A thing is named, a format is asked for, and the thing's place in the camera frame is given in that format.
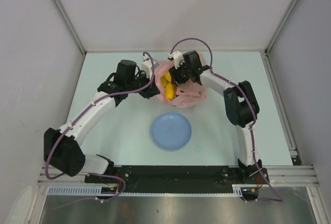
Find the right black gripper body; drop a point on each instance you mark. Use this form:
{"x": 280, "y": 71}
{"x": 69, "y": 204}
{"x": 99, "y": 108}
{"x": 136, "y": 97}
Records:
{"x": 182, "y": 73}

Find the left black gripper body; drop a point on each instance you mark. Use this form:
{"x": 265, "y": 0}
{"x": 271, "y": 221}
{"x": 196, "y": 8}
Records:
{"x": 142, "y": 81}

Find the pink plastic bag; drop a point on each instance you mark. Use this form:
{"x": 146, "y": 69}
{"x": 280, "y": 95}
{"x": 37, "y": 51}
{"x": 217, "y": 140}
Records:
{"x": 187, "y": 95}

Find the yellow fake mango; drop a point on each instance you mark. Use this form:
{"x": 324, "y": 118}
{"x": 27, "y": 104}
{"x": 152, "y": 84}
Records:
{"x": 170, "y": 91}

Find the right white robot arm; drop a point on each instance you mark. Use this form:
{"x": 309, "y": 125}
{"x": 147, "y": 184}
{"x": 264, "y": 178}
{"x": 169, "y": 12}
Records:
{"x": 241, "y": 106}

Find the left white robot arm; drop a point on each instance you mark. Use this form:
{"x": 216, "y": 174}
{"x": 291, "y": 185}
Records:
{"x": 62, "y": 146}

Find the yellow fake lemon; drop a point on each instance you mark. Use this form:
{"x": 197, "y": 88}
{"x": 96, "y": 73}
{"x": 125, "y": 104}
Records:
{"x": 166, "y": 80}

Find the blue plastic plate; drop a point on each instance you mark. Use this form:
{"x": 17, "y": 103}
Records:
{"x": 170, "y": 131}

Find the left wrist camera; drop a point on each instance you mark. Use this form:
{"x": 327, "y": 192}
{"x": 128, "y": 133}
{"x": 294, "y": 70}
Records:
{"x": 147, "y": 65}

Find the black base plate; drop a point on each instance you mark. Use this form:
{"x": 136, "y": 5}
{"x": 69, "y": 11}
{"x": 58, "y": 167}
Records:
{"x": 185, "y": 179}

